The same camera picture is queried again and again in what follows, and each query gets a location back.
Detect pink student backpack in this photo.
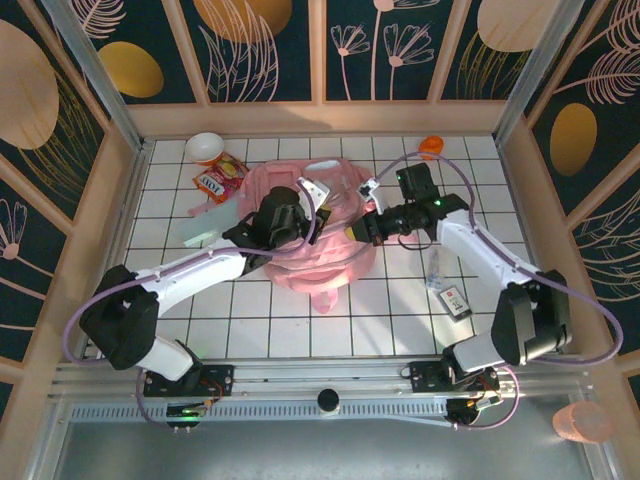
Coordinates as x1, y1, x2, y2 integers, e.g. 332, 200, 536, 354
187, 155, 380, 315

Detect clear plastic packet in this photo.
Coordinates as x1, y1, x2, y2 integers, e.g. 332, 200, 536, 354
425, 247, 447, 291

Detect translucent plastic folder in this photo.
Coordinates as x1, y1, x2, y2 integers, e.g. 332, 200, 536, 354
182, 197, 242, 249

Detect red snack packet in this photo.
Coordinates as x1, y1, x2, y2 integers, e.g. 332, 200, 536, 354
192, 152, 250, 204

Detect small orange cup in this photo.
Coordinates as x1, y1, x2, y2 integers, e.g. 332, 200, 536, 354
418, 134, 445, 161

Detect black white card package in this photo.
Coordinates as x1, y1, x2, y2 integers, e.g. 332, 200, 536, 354
437, 286, 474, 321

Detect white bowl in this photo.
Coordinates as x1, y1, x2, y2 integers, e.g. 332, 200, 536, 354
184, 132, 225, 165

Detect black round knob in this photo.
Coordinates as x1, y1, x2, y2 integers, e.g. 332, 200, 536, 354
317, 388, 341, 416

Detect small electronics board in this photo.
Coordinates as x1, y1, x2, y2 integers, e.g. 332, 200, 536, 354
166, 402, 207, 420
446, 397, 504, 427

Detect grey metal sheet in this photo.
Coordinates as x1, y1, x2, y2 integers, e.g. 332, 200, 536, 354
49, 419, 609, 480

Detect translucent pink cylinder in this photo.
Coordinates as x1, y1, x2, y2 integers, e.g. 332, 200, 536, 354
552, 399, 614, 444

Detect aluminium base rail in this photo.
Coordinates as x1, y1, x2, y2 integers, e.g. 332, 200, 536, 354
49, 354, 599, 399

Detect aluminium frame post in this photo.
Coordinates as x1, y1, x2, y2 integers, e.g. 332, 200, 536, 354
492, 0, 586, 146
40, 0, 147, 151

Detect slotted metal cable tray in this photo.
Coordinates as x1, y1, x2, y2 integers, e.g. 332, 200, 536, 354
69, 399, 451, 427

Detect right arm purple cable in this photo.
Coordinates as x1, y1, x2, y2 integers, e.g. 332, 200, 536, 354
367, 151, 625, 432

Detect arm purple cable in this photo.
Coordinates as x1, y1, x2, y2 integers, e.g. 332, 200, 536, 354
367, 151, 625, 432
66, 177, 326, 432

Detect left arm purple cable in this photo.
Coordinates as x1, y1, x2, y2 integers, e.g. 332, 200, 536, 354
66, 177, 326, 432

